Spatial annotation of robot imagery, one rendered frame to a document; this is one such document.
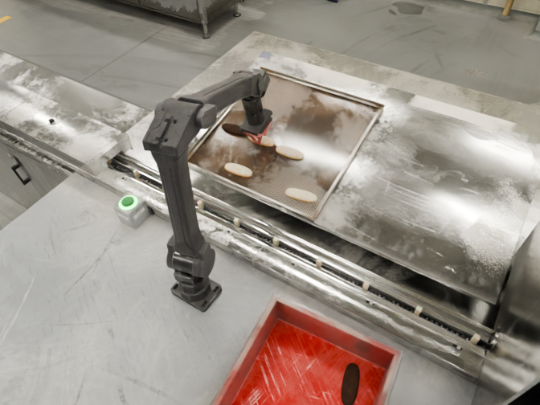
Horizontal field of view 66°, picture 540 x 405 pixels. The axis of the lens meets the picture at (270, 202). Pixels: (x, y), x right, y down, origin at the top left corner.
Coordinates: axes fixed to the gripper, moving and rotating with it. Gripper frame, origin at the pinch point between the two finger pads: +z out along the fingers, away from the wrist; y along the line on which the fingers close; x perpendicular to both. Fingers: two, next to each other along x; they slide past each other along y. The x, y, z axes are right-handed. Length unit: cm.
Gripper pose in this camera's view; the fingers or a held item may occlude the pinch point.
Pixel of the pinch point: (260, 138)
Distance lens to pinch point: 139.7
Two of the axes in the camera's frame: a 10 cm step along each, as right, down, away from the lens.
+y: -4.8, 7.8, -4.1
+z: 1.4, 5.3, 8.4
